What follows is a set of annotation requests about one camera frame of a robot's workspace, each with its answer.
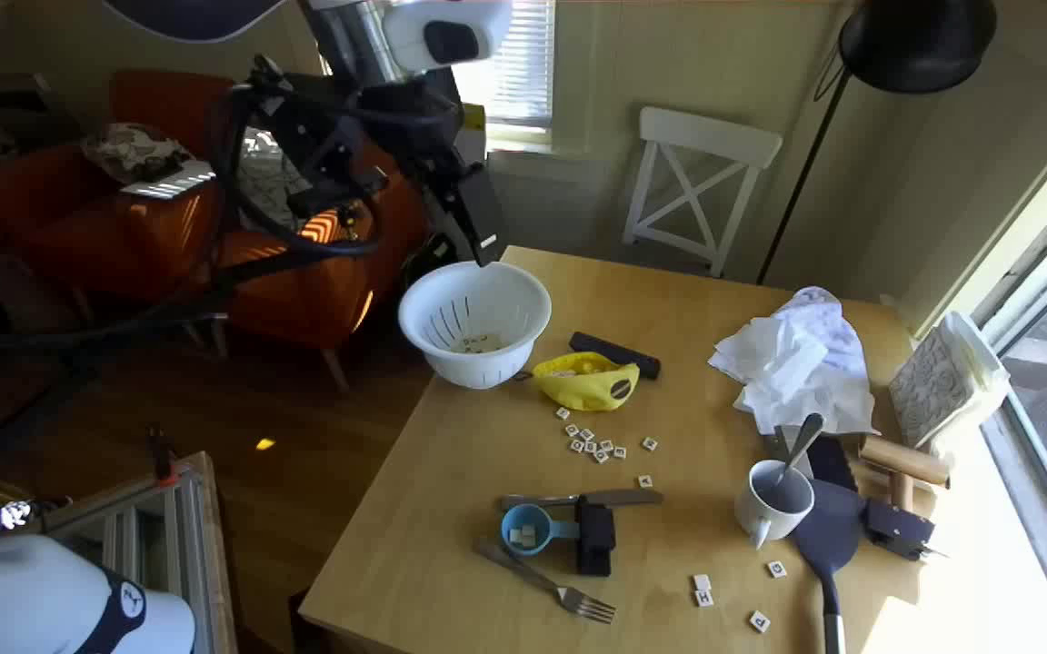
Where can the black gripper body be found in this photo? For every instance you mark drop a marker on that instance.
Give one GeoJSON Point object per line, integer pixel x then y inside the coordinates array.
{"type": "Point", "coordinates": [327, 132]}

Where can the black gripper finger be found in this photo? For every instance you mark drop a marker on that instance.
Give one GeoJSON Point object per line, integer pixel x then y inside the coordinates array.
{"type": "Point", "coordinates": [478, 213]}

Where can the blue measuring spoon with holder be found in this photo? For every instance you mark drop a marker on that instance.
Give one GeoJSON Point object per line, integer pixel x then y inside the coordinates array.
{"type": "Point", "coordinates": [530, 530]}

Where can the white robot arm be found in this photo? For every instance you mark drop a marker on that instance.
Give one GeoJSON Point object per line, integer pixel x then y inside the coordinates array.
{"type": "Point", "coordinates": [55, 601]}

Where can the white plastic colander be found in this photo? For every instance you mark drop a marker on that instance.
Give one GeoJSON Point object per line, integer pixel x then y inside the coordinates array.
{"type": "Point", "coordinates": [476, 325]}

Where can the pile of letter tiles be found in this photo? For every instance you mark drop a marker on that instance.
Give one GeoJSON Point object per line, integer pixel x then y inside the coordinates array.
{"type": "Point", "coordinates": [594, 446]}

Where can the metal spoon in mug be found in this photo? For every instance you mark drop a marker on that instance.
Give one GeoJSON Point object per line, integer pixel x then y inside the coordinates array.
{"type": "Point", "coordinates": [807, 438]}

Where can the letter tile pair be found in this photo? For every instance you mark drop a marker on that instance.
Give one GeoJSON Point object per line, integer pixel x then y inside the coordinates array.
{"type": "Point", "coordinates": [705, 591]}

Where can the single letter tile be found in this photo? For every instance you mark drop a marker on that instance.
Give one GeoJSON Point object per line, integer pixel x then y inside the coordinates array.
{"type": "Point", "coordinates": [777, 570]}

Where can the letter tile near edge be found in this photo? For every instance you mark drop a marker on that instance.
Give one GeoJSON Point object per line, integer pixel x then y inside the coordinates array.
{"type": "Point", "coordinates": [757, 623]}

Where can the patterned cushion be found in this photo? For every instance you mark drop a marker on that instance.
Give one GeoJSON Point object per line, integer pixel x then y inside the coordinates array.
{"type": "Point", "coordinates": [271, 178]}

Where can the white wooden chair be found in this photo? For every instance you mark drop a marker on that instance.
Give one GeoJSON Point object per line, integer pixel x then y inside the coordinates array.
{"type": "Point", "coordinates": [695, 178]}

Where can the orange sofa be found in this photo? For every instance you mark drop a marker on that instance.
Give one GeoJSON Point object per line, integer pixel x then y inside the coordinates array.
{"type": "Point", "coordinates": [70, 222]}

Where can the white crumpled cloth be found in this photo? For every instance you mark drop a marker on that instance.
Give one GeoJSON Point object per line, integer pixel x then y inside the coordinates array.
{"type": "Point", "coordinates": [800, 361]}

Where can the silver fork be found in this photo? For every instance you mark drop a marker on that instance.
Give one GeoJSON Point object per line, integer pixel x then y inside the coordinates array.
{"type": "Point", "coordinates": [564, 599]}

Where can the dark blue spatula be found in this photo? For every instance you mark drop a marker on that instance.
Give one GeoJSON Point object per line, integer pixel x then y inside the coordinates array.
{"type": "Point", "coordinates": [827, 542]}

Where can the black floor lamp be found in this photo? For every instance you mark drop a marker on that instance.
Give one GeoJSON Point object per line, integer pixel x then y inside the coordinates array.
{"type": "Point", "coordinates": [901, 49]}

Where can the wooden block toy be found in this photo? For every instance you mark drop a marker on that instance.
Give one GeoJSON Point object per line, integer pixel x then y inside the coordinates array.
{"type": "Point", "coordinates": [902, 465]}

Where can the small dark blue block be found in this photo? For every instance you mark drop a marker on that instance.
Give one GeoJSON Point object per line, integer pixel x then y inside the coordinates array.
{"type": "Point", "coordinates": [896, 530]}

